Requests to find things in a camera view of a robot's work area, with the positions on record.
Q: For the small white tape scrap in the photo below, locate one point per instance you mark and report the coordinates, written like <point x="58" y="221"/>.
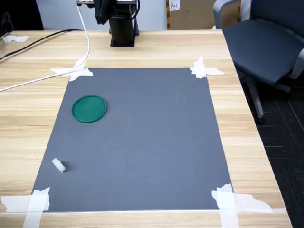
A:
<point x="14" y="38"/>

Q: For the grey-blue office chair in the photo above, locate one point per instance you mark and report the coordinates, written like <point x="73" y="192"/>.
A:
<point x="261" y="47"/>

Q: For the dark grey mat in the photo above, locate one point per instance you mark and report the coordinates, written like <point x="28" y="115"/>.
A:
<point x="142" y="142"/>

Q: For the white masking tape patch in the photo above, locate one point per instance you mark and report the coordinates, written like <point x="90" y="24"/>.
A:
<point x="79" y="69"/>
<point x="200" y="70"/>
<point x="35" y="204"/>
<point x="228" y="204"/>

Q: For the brown cardboard box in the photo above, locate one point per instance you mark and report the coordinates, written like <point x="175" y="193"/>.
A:
<point x="197" y="16"/>

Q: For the white handwritten paper label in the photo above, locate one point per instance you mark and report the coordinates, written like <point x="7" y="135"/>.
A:
<point x="174" y="5"/>

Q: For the small white plastic terminal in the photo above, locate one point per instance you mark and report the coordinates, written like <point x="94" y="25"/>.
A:
<point x="59" y="165"/>

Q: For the round green lid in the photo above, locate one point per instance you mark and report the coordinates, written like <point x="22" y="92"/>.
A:
<point x="89" y="108"/>

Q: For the dark partition panel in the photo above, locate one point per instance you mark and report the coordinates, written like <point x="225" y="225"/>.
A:
<point x="21" y="14"/>

